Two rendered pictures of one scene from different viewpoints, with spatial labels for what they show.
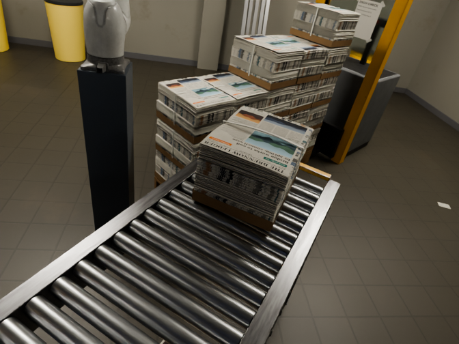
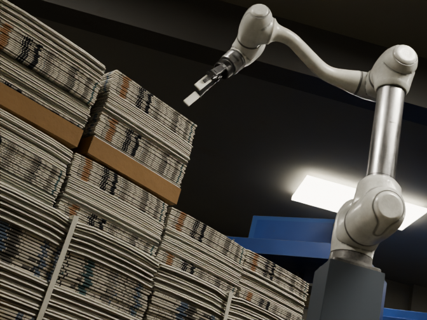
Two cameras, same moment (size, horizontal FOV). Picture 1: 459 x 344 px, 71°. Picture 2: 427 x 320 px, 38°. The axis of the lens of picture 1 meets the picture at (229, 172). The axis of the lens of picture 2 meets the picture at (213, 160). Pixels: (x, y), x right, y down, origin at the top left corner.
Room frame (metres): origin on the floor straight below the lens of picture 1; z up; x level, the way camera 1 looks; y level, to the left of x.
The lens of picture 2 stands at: (3.64, 0.48, 0.32)
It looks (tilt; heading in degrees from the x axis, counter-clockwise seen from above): 24 degrees up; 191
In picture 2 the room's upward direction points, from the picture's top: 15 degrees clockwise
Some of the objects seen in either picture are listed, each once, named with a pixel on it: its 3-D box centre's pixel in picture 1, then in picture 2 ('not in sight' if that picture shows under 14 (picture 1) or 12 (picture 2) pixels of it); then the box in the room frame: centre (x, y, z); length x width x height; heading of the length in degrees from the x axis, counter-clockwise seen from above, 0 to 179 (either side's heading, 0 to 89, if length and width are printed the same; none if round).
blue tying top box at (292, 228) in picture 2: not in sight; (304, 244); (-0.33, 0.45, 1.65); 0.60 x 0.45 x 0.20; 67
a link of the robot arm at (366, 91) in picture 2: not in sight; (380, 87); (1.45, 0.65, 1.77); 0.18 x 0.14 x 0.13; 104
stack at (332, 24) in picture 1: (303, 91); not in sight; (2.64, -0.48, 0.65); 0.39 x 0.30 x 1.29; 49
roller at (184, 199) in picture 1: (226, 222); not in sight; (0.78, -0.02, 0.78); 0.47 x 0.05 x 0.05; 67
